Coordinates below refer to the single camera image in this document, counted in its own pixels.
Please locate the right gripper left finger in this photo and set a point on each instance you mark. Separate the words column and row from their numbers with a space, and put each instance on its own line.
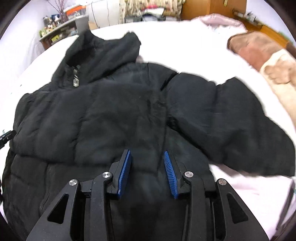
column 120, row 172

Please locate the orange white box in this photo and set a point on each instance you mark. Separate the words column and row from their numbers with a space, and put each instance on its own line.
column 75, row 11

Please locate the cluttered wooden shelf desk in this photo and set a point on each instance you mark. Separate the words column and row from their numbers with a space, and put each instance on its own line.
column 74, row 26

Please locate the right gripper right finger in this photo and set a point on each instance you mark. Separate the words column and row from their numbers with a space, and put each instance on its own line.
column 174, row 171

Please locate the black puffer jacket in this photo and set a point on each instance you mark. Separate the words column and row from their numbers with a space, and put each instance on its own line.
column 101, row 101

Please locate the pink blossom branches vase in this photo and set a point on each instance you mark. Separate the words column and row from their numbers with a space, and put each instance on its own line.
column 59, row 6

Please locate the pile of clothes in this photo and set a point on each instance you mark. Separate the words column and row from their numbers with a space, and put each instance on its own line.
column 148, row 15

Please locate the wooden headboard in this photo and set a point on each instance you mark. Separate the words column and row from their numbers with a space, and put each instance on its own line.
column 251, row 23

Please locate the heart pattern curtain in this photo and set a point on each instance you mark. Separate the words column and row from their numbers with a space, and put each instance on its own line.
column 137, row 7

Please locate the brown bear plush blanket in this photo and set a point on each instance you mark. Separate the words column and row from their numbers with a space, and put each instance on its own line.
column 272, row 61

